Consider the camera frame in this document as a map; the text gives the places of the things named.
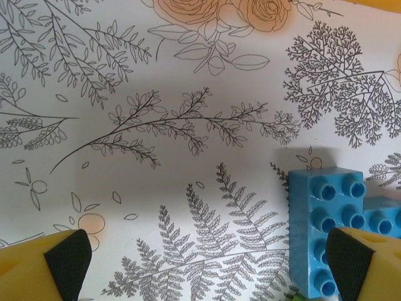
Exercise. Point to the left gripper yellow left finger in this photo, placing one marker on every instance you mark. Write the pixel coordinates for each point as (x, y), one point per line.
(31, 269)

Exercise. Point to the green lego brick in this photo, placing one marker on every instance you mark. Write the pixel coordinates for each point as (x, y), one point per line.
(296, 297)

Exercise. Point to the blue lego brick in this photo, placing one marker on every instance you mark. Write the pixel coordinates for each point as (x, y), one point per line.
(300, 203)
(385, 216)

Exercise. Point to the orange plastic bin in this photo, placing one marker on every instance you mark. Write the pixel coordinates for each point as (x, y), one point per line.
(388, 3)

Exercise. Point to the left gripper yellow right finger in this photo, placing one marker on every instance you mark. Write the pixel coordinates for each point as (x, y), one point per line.
(369, 269)

